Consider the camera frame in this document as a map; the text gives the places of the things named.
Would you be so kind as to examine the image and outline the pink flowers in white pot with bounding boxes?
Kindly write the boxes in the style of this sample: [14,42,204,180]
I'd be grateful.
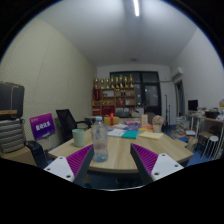
[151,114,165,134]

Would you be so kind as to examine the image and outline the white wall air conditioner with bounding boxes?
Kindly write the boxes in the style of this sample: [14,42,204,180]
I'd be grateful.
[171,66,185,81]

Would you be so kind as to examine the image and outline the white ceiling tube light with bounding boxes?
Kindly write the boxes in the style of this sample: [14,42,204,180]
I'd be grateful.
[132,0,141,18]

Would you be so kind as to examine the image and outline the white round stool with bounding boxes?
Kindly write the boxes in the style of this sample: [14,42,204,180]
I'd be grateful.
[206,134,220,159]

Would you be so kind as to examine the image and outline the small orange standing carton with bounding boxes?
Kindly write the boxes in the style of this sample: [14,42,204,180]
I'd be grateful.
[139,114,149,128]

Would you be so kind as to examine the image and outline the orange book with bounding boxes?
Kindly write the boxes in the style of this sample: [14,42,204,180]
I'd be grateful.
[138,125,154,132]

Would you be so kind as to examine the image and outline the black chair with armrest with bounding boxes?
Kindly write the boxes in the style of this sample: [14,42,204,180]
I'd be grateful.
[24,140,49,169]

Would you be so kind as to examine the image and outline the pale yellow notebook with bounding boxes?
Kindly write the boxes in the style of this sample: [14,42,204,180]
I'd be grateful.
[138,130,164,141]

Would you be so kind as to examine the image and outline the black computer monitor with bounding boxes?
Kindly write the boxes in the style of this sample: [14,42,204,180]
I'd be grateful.
[187,99,199,112]

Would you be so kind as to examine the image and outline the pink printed flat box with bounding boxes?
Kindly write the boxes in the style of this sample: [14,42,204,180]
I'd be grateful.
[124,120,141,128]

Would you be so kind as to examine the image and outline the dark brown-trimmed case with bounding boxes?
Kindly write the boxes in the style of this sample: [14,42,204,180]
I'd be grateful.
[0,81,26,121]

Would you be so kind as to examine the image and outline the teal book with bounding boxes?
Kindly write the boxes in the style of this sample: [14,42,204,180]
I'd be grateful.
[120,129,139,140]

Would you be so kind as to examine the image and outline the black office chair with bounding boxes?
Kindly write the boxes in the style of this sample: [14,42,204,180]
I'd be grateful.
[55,108,91,144]

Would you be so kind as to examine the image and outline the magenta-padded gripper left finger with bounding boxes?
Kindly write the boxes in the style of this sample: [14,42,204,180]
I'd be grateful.
[43,143,95,188]

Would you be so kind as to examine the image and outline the grey ribbed suitcase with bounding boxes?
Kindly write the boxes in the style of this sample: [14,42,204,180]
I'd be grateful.
[0,117,27,154]

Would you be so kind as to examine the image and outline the purple sign board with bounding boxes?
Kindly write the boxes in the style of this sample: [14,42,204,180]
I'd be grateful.
[29,112,56,141]

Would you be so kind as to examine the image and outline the black framed glass door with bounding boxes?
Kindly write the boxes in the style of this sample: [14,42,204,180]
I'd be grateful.
[109,70,162,117]

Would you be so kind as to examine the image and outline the white paper booklet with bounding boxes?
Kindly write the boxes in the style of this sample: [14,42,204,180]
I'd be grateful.
[107,128,127,138]

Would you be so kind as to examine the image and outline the wooden shelf unit with trophies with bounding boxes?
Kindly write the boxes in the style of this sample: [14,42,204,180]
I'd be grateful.
[91,73,137,117]

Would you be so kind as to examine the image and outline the cluttered wooden side desk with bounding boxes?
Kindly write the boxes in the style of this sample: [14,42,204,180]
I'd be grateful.
[186,113,224,158]

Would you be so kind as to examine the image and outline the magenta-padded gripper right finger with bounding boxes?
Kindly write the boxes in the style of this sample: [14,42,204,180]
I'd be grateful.
[129,143,184,187]

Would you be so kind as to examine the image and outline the pale green ribbed cup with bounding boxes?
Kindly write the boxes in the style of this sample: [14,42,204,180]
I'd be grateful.
[71,128,86,148]

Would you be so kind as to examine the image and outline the clear plastic water bottle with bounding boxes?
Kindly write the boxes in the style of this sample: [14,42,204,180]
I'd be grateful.
[91,115,109,163]

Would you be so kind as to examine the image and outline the yellow gift box red ribbon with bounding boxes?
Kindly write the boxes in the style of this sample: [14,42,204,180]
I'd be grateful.
[103,113,120,127]

